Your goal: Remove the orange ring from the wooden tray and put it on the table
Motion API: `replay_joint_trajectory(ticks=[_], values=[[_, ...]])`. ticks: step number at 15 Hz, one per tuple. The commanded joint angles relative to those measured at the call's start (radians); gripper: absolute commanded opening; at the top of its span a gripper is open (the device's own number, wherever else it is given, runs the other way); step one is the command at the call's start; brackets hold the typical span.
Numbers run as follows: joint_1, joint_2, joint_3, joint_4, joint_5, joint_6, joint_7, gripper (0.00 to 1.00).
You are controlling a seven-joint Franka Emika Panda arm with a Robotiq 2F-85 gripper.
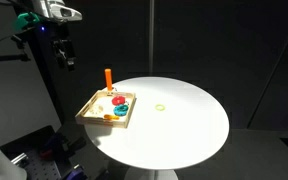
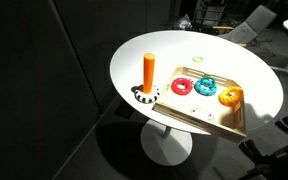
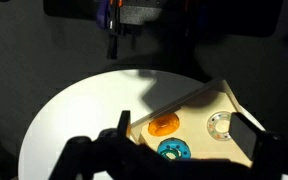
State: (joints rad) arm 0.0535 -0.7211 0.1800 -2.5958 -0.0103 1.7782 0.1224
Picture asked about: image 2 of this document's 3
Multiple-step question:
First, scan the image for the blue ring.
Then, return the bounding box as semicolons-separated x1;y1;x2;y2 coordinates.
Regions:
194;78;218;97

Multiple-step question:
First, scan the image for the white table pedestal base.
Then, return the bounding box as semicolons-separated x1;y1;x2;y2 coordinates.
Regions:
140;119;194;167

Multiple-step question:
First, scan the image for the small yellow-green ring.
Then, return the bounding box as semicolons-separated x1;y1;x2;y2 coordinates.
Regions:
192;55;205;64

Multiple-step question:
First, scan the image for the red ring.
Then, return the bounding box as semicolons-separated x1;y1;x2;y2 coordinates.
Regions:
170;77;195;96

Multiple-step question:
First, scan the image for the orange stacking peg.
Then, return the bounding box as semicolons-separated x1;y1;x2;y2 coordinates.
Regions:
142;52;156;95

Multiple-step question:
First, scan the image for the grey folding chair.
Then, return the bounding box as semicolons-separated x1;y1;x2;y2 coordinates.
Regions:
213;4;278;48

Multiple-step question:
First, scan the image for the wooden slatted tray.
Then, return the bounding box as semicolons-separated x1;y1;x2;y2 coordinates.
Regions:
152;65;248;144

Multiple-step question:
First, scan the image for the orange knobbly ring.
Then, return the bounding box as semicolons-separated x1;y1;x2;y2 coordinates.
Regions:
217;86;245;108

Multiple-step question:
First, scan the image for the grey crumpled bag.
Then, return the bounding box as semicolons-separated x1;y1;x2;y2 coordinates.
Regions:
173;13;194;32

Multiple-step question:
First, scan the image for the dark metal rack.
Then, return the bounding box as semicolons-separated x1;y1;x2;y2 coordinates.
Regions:
192;0;229;28

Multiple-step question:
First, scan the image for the small teal ring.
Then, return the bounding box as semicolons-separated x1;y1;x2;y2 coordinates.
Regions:
199;75;217;90

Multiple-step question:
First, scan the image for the clear translucent ring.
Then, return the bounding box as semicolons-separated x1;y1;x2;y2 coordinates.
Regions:
189;105;216;122

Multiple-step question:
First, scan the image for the black white striped ring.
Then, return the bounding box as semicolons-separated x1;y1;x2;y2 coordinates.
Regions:
133;84;161;104

